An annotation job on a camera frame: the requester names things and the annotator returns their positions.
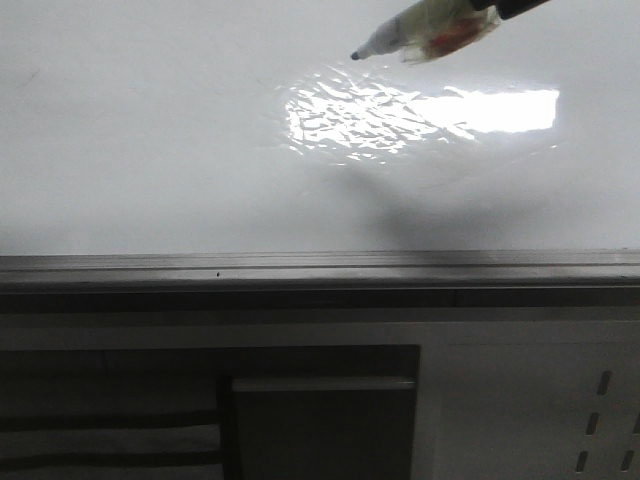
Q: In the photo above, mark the white perforated metal cabinet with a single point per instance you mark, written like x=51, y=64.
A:
x=502, y=393

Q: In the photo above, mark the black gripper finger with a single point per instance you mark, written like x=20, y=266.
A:
x=508, y=9

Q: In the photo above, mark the white taped whiteboard marker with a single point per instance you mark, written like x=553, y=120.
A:
x=429, y=30

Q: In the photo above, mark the grey aluminium marker tray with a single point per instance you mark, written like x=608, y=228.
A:
x=321, y=280

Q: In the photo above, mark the white glossy whiteboard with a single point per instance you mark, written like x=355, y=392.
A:
x=244, y=126

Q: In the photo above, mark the dark slatted shelf rack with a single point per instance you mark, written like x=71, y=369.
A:
x=152, y=414

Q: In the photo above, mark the dark grey box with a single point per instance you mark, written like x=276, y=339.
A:
x=326, y=428

